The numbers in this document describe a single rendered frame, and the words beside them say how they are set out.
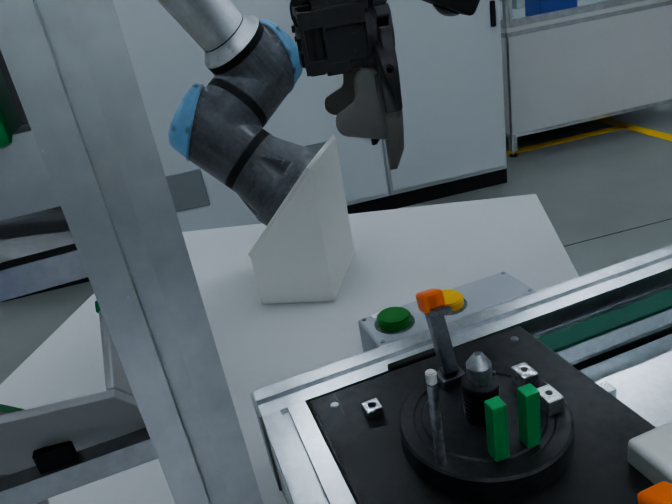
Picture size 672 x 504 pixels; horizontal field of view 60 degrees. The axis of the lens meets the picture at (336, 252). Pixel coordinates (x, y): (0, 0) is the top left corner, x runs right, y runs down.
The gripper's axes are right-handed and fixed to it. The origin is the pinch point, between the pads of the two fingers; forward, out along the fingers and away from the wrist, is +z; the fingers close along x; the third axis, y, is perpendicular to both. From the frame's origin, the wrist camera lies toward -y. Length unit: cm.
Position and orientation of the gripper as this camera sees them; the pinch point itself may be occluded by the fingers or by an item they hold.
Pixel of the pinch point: (389, 145)
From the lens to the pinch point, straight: 59.3
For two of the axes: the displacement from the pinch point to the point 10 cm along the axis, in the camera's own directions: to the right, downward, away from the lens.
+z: 1.6, 8.8, 4.4
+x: 1.4, 4.3, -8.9
